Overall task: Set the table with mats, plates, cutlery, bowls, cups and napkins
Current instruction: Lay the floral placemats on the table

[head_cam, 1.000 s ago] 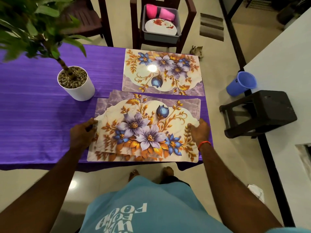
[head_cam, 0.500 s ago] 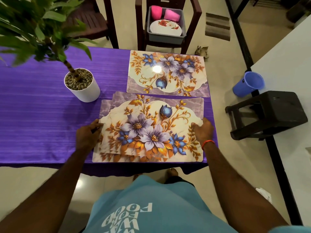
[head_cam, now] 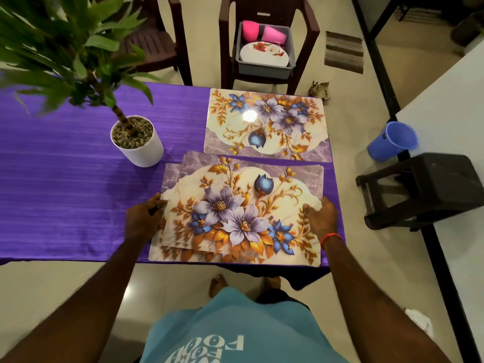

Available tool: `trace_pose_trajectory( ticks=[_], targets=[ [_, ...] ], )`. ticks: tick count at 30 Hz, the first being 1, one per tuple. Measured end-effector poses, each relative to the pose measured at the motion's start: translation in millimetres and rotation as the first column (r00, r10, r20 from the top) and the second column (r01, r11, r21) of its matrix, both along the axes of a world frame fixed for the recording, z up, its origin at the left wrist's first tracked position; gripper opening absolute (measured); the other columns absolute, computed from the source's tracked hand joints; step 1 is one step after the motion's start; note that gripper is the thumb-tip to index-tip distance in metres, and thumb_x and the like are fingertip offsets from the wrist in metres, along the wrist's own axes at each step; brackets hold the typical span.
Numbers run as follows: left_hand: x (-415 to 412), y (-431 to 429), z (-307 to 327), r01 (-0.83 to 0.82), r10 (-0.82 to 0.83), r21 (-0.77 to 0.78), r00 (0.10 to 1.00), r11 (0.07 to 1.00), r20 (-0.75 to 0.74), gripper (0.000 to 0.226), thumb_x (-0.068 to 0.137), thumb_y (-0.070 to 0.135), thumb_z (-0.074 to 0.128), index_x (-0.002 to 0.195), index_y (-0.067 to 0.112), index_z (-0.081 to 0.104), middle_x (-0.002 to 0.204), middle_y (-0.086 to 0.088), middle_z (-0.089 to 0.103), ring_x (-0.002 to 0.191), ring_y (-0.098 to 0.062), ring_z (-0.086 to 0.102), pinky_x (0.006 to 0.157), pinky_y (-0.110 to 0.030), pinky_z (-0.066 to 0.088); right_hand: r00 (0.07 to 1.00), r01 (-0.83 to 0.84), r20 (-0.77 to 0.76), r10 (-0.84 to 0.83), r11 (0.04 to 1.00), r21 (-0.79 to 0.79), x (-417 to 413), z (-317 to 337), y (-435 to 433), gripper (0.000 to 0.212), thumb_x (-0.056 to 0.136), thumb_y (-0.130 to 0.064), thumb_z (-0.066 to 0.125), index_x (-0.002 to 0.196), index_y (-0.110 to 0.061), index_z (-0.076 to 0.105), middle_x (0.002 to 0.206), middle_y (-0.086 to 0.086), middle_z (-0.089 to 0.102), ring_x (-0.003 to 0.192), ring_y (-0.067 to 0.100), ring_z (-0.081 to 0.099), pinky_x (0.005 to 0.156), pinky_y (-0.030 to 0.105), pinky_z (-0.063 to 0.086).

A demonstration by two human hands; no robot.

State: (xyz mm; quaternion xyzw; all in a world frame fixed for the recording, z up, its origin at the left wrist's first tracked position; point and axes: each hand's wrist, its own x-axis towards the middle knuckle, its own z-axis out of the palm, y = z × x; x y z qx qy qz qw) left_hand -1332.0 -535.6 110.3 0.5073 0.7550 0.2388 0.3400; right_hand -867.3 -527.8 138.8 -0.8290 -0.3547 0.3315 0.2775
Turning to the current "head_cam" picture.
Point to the white floral plate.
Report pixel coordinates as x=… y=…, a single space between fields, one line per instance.
x=265 y=55

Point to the striped brown rug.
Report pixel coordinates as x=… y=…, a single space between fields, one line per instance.
x=344 y=53

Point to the purple tablecloth table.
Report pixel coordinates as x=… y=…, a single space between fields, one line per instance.
x=60 y=185

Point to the person's left foot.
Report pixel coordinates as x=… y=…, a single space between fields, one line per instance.
x=217 y=285

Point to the person's teal t-shirt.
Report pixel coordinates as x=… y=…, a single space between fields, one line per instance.
x=242 y=329

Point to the grey plastic tray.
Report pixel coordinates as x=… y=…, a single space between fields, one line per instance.
x=265 y=71

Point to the person's left hand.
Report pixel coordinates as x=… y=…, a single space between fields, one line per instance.
x=144 y=223

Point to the black stool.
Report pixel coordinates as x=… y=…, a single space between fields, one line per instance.
x=438 y=181

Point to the brown plastic chair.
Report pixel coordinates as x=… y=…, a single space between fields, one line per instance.
x=155 y=45
x=306 y=26

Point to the person's right foot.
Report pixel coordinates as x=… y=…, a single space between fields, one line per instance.
x=271 y=282

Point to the person's foot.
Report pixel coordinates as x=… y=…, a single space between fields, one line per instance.
x=271 y=282
x=217 y=285

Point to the person's right forearm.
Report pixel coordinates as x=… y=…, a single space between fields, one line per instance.
x=378 y=306

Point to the red wrist thread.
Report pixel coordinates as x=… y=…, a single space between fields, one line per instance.
x=330 y=239

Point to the person's left forearm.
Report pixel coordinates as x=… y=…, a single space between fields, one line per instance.
x=75 y=313

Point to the person's right hand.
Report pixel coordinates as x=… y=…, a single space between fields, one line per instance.
x=324 y=219

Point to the blue plastic bucket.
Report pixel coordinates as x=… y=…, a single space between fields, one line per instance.
x=393 y=141

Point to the crumpled brown paper bag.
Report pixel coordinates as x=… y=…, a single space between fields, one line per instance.
x=319 y=90

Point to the green plant in white pot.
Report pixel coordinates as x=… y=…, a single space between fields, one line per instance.
x=140 y=151

